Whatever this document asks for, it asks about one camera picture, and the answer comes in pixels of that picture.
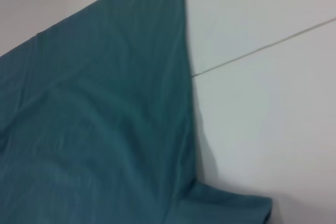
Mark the teal blue printed t-shirt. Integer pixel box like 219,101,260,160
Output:
0,0,274,224

